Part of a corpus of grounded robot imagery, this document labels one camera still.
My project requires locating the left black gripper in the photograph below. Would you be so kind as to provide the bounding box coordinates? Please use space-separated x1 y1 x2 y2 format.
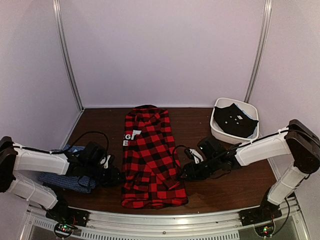
84 162 126 189

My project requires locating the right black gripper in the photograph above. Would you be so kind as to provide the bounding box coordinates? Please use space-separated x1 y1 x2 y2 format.
178 155 221 181

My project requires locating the red black plaid shirt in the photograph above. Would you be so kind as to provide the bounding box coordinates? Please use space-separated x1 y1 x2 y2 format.
121 105 189 209

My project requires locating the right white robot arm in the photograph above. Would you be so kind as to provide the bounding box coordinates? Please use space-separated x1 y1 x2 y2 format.
180 119 320 221

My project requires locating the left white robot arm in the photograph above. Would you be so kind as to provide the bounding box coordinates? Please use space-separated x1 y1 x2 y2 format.
0 136 124 222

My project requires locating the white plastic basin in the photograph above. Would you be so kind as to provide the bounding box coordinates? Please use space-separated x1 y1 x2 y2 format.
210 97 260 144

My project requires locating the folded blue checked shirt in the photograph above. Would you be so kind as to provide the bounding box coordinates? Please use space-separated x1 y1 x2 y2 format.
37 145 101 194

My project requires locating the black shirt in basin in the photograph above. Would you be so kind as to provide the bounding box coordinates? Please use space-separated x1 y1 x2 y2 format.
213 103 259 138

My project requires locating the left circuit board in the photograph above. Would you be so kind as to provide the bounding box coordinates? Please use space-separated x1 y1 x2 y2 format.
53 223 78 238

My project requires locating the circuit board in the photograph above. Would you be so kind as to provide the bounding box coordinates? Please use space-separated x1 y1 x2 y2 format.
53 223 78 238
254 223 275 238

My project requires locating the right circuit board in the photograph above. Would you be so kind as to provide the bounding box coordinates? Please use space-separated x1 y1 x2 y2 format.
254 223 275 238

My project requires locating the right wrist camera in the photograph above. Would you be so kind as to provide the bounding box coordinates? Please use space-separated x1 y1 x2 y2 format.
184 148 204 164

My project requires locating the left black cable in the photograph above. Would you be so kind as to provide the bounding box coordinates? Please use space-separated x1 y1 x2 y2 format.
14 131 110 188

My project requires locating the front aluminium rail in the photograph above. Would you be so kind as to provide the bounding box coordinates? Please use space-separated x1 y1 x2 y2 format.
18 197 311 240

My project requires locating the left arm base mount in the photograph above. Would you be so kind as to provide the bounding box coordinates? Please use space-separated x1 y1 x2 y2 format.
43 202 90 227

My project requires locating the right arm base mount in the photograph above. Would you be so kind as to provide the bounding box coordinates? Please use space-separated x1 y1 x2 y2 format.
239 200 282 226

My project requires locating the right aluminium frame post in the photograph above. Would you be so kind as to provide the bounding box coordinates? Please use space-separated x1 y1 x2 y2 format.
244 0 273 103

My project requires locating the aluminium frame post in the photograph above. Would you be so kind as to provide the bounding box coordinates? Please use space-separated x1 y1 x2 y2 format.
244 0 273 103
52 0 85 113

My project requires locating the left aluminium frame post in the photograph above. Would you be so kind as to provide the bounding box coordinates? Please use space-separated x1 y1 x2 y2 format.
52 0 85 113

